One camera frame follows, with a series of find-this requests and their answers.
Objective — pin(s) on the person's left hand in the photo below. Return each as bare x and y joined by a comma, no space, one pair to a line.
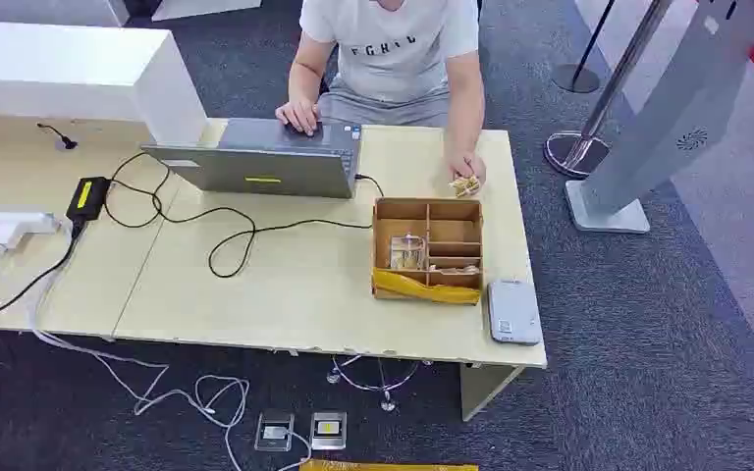
465,166

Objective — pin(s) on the person's right hand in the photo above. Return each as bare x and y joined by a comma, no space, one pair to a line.
300,115

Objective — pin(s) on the grey laptop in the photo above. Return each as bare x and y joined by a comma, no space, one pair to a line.
273,166

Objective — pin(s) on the wooden card box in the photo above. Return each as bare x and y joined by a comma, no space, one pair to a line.
445,229

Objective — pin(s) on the flat cards in slot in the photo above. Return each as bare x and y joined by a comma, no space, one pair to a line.
455,268

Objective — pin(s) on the clear-wrapped card stack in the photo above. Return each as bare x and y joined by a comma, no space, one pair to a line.
407,253

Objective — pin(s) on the person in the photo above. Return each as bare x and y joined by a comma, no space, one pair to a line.
393,58

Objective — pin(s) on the yellow tape strip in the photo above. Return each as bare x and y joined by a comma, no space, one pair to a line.
426,291

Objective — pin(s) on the white furniture panel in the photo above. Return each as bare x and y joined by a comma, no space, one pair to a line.
39,10
201,6

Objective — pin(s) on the grey flat device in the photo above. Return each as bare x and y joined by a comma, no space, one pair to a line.
513,313

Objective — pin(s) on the grey kiosk stand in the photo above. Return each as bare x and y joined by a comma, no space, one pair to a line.
670,110

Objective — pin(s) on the pale desk leg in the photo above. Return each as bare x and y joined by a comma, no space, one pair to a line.
484,390

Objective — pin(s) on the black laptop power adapter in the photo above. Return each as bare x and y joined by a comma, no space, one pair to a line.
88,197

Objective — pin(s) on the white counter block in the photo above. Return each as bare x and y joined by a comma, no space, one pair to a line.
71,71

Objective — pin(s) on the small black desk microphone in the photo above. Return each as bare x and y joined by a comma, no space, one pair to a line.
65,142

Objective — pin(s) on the floor socket with yellow label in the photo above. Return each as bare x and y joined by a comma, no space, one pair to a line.
329,430

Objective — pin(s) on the white power strip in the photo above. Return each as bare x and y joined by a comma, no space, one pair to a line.
16,223

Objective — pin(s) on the yellow flat object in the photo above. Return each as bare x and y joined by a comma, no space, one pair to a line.
383,466

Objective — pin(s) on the floor socket with white plug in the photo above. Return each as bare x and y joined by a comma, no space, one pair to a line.
274,431

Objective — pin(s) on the chrome stanchion post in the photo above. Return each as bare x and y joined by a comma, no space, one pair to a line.
575,153

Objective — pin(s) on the black stanchion post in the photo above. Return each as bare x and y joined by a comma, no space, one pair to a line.
576,77

